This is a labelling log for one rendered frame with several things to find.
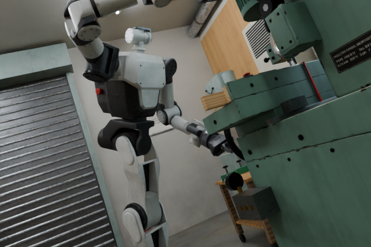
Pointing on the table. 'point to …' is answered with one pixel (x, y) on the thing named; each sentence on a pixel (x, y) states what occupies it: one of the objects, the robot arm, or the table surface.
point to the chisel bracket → (275, 57)
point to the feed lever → (266, 7)
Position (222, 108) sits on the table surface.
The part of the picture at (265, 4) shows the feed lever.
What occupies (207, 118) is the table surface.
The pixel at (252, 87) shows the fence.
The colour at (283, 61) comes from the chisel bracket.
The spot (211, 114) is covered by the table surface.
